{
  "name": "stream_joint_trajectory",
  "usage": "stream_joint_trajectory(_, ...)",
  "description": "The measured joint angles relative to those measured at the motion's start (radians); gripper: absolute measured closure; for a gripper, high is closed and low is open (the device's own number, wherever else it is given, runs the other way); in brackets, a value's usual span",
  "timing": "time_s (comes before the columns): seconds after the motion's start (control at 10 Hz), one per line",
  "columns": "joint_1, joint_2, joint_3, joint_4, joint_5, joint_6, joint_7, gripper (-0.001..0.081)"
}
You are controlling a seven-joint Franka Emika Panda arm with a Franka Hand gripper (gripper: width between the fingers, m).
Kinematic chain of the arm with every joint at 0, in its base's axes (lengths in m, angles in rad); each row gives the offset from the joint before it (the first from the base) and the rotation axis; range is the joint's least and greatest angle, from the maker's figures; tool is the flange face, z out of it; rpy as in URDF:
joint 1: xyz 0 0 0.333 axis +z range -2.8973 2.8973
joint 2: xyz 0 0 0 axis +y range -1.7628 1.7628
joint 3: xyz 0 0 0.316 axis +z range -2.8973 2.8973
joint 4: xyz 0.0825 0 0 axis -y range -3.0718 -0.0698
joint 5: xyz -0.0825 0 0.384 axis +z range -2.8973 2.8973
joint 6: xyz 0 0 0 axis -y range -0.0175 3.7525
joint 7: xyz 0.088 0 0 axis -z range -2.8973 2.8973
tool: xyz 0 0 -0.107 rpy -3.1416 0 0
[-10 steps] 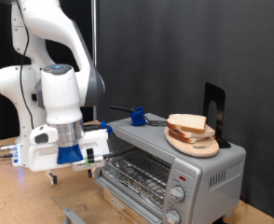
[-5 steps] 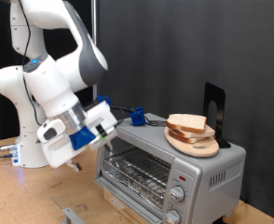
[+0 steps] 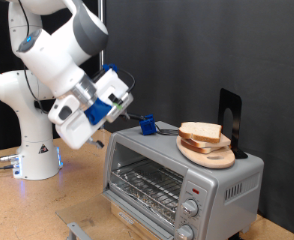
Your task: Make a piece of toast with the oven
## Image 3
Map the blue cable clip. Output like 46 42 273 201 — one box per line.
102 63 119 73

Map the silver toaster oven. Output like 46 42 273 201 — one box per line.
101 120 265 240

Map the metal pole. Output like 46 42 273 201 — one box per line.
97 0 106 131

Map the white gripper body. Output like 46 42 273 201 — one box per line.
55 68 131 151

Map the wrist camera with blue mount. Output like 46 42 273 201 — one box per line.
84 92 135 126

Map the black spatula with blue block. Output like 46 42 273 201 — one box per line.
119 112 180 137

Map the wooden cutting board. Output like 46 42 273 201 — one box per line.
175 134 237 170

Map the black metal bookend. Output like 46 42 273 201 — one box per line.
217 87 249 160

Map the metal wire oven rack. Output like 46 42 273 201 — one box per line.
110 158 185 224

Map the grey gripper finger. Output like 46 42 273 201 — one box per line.
87 137 106 150

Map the wooden block under oven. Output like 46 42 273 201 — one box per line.
110 202 161 240

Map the silver oven knob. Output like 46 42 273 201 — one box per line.
180 198 200 218
175 223 195 240

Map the dark grey backdrop curtain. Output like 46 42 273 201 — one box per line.
105 0 294 239

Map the glass oven door with handle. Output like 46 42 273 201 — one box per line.
55 193 175 240

